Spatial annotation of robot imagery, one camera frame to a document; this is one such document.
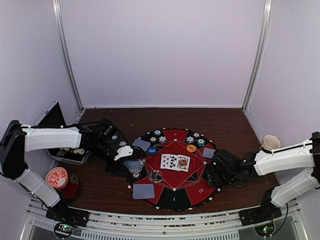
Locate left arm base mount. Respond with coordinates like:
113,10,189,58
45,200,90,227

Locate jack of hearts card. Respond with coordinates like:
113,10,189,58
177,154,191,172

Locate patterned paper cup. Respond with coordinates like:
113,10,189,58
261,135,281,151

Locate aluminium poker case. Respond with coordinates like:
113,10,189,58
34,100,91,166

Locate green chips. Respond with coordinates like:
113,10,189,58
153,129,162,136
196,138,206,148

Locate red black chips seat three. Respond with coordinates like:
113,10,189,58
132,172,141,179

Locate red gold card box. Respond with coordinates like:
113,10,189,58
72,148,85,155

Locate blue small blind button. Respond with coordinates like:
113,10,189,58
146,147,158,156

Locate blue playing card deck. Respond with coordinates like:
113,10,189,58
123,159,143,174

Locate orange big blind button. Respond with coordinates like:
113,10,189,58
186,144,197,153

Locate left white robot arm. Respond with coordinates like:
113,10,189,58
0,118,146,222

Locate black gold card box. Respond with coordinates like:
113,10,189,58
59,147,71,152

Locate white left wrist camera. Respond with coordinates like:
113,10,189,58
114,145,134,161

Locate left aluminium frame post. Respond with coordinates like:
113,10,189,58
52,0,84,112

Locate front aluminium rail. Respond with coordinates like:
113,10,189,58
18,196,310,240

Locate right aluminium frame post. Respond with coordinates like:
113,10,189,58
242,0,274,113

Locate white grey chip stack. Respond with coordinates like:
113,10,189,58
119,141,127,147

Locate red floral round tin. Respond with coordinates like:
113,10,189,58
45,167,69,191

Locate red black chips seat seven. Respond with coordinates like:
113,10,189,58
193,132,200,138

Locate aluminium frame post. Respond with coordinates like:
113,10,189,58
52,0,84,112
242,0,274,113

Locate card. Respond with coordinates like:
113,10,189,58
202,147,216,159
132,138,151,151
132,184,155,200

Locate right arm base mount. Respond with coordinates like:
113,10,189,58
239,207,282,226

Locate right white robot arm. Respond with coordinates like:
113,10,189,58
210,131,320,221

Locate round red black poker mat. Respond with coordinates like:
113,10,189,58
127,128,221,212

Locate red black chips seat five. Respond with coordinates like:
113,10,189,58
149,136,158,144

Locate dark red round lid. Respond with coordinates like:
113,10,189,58
60,172,79,200

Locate white chips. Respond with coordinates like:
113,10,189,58
158,136,167,143
185,136,195,144

